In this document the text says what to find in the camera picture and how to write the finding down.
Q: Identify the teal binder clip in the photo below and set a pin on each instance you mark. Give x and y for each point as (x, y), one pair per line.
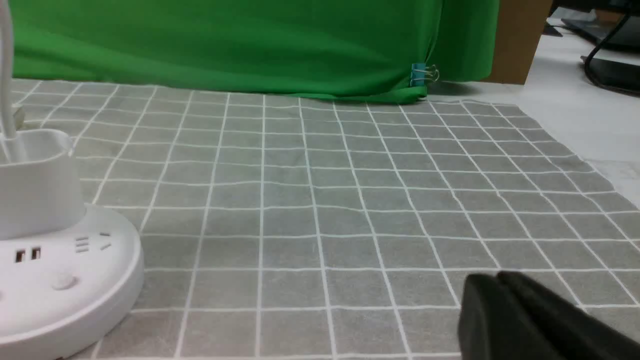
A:
(423, 74)

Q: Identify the brown cardboard panel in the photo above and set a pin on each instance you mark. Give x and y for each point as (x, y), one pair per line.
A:
(520, 25)

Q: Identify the white desk lamp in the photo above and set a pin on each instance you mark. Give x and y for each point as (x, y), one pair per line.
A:
(70, 270)

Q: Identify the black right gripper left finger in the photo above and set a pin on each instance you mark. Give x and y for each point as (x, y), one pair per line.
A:
(493, 325)

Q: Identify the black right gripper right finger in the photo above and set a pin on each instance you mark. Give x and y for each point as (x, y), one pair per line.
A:
(574, 333)

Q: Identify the grey checkered tablecloth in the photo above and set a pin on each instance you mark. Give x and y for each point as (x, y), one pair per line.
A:
(280, 227)

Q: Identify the green backdrop cloth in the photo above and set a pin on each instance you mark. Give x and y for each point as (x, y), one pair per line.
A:
(334, 50)

